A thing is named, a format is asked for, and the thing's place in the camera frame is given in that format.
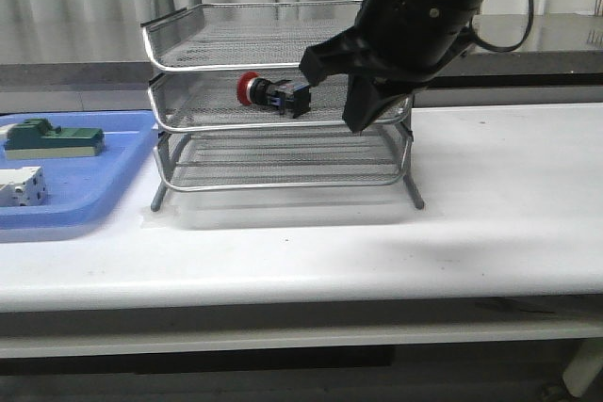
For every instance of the white circuit breaker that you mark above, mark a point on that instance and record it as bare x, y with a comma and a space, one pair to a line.
24, 186

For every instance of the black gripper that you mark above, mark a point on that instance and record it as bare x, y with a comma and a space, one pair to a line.
404, 42

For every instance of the red emergency stop button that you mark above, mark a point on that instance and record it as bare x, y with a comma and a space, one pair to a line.
284, 95

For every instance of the silver mesh tray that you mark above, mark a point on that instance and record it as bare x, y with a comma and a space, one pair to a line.
234, 36
191, 102
282, 158

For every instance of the clear tape patch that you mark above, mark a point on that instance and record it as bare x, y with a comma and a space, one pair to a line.
163, 218

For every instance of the grey stone counter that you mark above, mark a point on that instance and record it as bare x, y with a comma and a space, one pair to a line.
562, 50

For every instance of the green and beige switch block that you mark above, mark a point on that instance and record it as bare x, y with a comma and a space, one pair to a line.
39, 138

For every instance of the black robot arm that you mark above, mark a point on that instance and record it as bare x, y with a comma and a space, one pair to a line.
393, 49

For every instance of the blue plastic tray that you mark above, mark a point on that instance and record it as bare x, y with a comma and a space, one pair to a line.
81, 190

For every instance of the silver metal rack frame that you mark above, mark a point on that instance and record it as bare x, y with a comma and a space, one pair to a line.
400, 113

